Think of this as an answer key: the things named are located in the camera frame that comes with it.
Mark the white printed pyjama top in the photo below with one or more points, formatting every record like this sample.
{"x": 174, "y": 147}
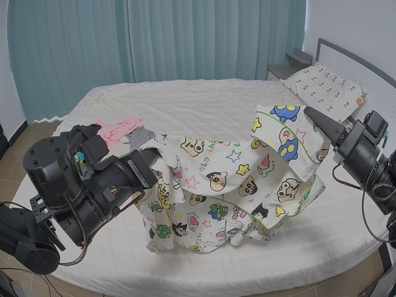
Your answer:
{"x": 216, "y": 181}

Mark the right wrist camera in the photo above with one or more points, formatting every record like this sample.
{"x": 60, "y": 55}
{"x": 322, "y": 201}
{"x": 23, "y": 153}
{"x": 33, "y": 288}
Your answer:
{"x": 376, "y": 124}

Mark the blue-green curtain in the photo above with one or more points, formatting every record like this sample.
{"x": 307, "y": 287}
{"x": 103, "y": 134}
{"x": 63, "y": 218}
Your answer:
{"x": 154, "y": 36}

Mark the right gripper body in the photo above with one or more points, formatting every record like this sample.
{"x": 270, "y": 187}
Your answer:
{"x": 359, "y": 156}

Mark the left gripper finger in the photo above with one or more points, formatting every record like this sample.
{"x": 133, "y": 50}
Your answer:
{"x": 151, "y": 158}

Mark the grey bedside table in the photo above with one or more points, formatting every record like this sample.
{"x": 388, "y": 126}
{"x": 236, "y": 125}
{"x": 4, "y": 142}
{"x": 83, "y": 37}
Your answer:
{"x": 281, "y": 70}

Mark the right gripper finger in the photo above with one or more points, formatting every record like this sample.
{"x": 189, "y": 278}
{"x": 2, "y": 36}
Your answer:
{"x": 329, "y": 130}

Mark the bed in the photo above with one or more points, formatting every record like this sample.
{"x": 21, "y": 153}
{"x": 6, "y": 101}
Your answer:
{"x": 201, "y": 104}

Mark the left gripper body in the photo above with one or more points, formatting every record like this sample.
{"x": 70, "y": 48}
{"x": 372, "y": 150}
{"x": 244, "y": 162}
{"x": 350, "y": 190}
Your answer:
{"x": 117, "y": 178}

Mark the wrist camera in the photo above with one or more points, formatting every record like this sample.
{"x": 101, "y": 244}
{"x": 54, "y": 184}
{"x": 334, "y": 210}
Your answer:
{"x": 376, "y": 124}
{"x": 94, "y": 148}

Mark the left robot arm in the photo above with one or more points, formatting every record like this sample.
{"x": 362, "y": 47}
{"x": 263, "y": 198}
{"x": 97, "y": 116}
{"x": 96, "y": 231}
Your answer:
{"x": 46, "y": 169}

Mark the grey garment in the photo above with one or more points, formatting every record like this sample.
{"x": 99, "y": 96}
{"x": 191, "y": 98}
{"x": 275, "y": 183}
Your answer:
{"x": 139, "y": 138}

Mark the white printed pillow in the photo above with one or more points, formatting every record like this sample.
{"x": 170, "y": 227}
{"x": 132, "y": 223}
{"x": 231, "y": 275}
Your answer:
{"x": 324, "y": 88}

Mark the pink garment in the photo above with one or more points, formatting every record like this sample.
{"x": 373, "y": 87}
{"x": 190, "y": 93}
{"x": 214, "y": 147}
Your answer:
{"x": 117, "y": 130}

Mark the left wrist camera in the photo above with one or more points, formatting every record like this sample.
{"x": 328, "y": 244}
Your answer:
{"x": 94, "y": 148}

